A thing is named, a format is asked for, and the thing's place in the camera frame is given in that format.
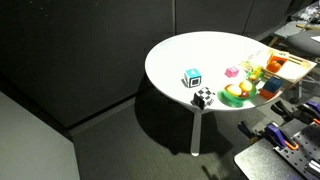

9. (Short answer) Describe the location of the blue block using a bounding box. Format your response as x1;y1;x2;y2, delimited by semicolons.
263;77;285;94

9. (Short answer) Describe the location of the pink block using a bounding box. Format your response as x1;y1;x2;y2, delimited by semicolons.
224;66;240;79

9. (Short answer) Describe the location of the orange block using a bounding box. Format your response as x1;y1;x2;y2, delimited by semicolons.
258;88;278;100

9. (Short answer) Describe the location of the wooden crate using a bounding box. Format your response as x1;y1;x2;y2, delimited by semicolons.
261;47;318;91

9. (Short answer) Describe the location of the cyan white marker cube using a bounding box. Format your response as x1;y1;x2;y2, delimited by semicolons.
183;68;203;89

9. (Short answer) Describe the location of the black white checkered cube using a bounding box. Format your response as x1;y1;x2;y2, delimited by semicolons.
193;86;216;111

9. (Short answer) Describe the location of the white table leg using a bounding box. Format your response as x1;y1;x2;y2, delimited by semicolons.
190;111;204;157

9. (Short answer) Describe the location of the yellow toy lemon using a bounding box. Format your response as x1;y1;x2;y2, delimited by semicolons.
225;84;243;98

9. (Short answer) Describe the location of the green plastic bowl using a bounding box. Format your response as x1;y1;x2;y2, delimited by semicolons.
217;83;258;108

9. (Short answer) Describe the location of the yellow orange toy fruit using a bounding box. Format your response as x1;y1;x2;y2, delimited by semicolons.
238;79;254;93

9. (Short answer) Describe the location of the grey cabinet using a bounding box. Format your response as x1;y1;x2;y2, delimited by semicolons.
0;91;81;180

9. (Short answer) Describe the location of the grey office chair seat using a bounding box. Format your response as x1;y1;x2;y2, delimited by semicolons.
285;30;320;57

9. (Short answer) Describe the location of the black pegboard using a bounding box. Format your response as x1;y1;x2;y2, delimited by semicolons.
273;121;320;180

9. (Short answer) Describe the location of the clear plastic packaging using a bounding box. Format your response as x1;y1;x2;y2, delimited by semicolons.
291;1;320;24

